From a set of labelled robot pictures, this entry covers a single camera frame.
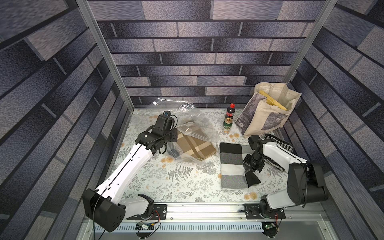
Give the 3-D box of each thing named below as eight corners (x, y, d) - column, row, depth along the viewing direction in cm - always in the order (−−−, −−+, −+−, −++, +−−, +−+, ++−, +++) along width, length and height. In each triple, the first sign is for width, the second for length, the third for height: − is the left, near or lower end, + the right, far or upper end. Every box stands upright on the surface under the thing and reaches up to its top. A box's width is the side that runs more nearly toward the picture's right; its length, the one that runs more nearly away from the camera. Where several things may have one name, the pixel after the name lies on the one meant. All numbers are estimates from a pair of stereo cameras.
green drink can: (222, 133, 107) (224, 125, 99) (221, 126, 111) (223, 117, 103) (230, 133, 107) (233, 125, 99) (228, 126, 111) (231, 117, 103)
